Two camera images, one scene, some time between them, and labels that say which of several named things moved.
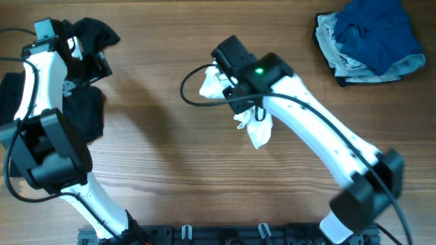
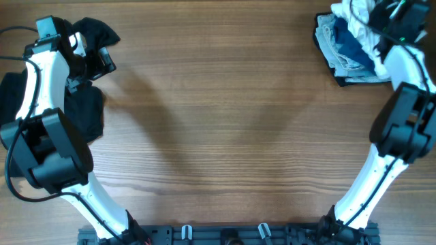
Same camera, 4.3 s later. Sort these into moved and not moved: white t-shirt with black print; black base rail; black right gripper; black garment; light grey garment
Moved: white t-shirt with black print; black right gripper
Not moved: black base rail; light grey garment; black garment
